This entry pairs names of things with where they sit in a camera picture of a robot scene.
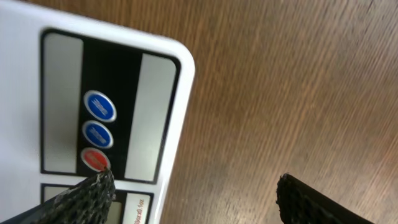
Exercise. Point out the white digital kitchen scale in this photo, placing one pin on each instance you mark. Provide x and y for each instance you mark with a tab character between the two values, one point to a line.
80	95

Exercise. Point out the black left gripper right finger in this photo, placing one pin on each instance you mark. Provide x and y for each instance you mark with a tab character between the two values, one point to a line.
300	204

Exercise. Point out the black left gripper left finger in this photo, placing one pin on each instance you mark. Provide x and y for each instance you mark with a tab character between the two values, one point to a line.
87	202

